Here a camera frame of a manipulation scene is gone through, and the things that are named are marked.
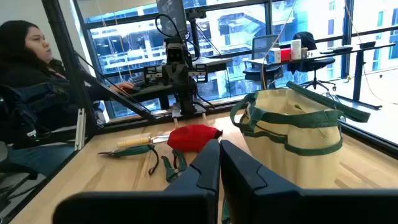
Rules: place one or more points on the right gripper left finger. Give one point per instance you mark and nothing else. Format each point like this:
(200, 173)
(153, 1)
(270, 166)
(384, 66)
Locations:
(186, 202)

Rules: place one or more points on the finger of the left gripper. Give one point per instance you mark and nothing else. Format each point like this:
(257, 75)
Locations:
(170, 79)
(183, 79)

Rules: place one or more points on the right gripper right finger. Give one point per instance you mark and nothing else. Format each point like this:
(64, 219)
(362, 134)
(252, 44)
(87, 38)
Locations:
(295, 205)

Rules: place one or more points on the beige green-trimmed gardening bag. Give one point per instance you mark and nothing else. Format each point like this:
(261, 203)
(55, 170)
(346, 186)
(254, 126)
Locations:
(295, 165)

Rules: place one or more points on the dark green hand pruner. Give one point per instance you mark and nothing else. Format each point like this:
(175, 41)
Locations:
(226, 213)

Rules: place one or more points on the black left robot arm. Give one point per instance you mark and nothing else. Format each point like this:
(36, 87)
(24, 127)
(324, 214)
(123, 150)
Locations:
(186, 99)

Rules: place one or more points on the black keyboard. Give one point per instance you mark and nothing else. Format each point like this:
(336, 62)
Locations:
(138, 82)

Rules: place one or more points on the black operator desk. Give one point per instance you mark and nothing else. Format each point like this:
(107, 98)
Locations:
(211, 63)

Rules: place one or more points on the person's hand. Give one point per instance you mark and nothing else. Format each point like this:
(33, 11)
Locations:
(122, 87)

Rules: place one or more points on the grey mesh office chair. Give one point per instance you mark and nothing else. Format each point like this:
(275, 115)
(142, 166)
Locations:
(262, 49)

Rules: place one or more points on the blue white canister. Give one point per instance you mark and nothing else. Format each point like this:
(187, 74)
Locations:
(274, 56)

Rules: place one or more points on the red box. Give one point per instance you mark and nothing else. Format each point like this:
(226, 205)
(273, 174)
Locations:
(285, 54)

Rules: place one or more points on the small beige box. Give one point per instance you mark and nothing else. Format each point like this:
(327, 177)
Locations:
(304, 53)

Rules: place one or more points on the person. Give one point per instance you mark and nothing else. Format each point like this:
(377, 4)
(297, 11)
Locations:
(28, 71)

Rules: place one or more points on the black office chair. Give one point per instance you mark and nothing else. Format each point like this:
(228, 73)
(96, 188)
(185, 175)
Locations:
(308, 62)

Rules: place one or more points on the long black desk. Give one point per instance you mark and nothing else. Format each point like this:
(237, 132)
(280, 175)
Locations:
(357, 51)

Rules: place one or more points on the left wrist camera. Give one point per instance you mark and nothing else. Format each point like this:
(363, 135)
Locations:
(176, 53)

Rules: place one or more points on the silver aluminium bracket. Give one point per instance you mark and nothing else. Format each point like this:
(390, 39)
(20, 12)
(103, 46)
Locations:
(80, 130)

